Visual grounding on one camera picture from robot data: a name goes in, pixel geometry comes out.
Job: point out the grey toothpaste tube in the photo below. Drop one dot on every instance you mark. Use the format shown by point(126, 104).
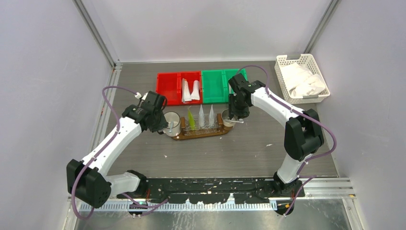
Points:
point(211, 117)

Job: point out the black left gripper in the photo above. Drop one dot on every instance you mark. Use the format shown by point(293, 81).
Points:
point(163, 124)

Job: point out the red plastic bin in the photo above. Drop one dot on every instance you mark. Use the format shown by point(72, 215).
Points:
point(191, 76)
point(169, 85)

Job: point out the brown oval wooden tray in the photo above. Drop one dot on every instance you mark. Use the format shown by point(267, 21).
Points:
point(201, 135)

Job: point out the green plastic bin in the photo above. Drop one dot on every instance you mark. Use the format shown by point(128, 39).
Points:
point(213, 86)
point(228, 74)

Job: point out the white enamel mug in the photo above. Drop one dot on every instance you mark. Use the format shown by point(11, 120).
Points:
point(171, 116)

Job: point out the white crumpled cloth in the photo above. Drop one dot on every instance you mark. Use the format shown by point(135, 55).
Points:
point(300, 81)

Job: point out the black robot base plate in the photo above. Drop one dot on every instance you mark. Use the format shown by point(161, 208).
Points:
point(213, 190)

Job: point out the white toothpaste tube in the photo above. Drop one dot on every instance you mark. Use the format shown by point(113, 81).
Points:
point(195, 95)
point(186, 96)
point(201, 117)

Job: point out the shiny metal cup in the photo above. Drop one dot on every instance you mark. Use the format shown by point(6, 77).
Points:
point(225, 115)

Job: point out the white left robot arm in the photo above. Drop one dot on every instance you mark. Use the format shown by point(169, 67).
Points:
point(88, 179)

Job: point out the white perforated plastic basket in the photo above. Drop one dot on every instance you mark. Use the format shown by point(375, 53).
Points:
point(305, 60)

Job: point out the clear acrylic wooden rack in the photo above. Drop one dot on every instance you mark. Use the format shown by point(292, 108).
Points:
point(218, 119)

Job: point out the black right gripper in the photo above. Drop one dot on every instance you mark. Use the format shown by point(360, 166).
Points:
point(242, 114)

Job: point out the lime green toothpaste tube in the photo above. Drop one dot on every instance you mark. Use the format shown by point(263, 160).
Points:
point(191, 120)

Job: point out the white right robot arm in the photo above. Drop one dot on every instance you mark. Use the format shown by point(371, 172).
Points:
point(302, 137)

